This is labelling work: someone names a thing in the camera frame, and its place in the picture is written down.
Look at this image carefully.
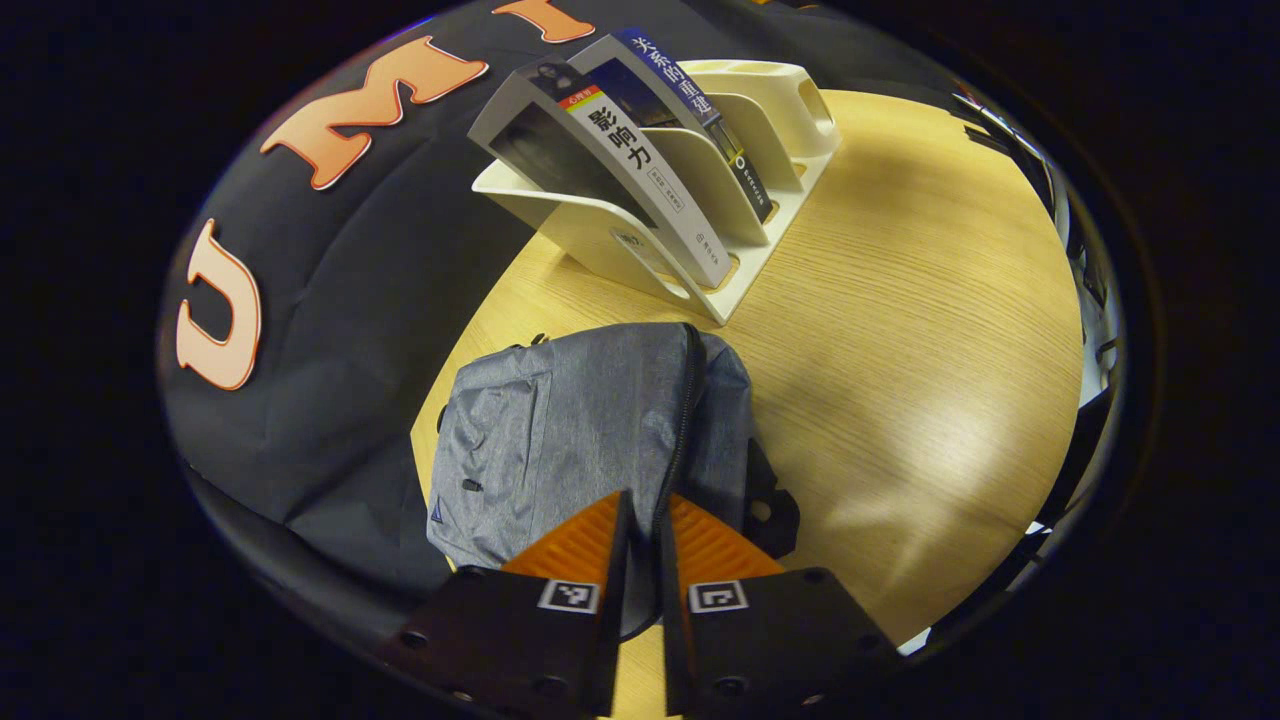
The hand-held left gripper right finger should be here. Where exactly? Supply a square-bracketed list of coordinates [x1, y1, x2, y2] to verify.
[655, 492, 906, 719]

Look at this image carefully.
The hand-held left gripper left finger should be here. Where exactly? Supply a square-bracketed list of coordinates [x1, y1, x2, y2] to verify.
[385, 490, 633, 719]

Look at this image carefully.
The grey schoolbag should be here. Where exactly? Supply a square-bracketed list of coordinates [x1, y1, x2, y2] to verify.
[415, 322, 801, 641]

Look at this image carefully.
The white bookshelf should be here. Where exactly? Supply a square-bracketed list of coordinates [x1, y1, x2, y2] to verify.
[470, 58, 843, 327]

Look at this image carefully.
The grey white book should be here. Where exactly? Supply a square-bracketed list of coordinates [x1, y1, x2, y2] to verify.
[468, 60, 734, 290]

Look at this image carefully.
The blue book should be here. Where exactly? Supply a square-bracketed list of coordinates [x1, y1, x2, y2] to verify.
[570, 27, 777, 227]

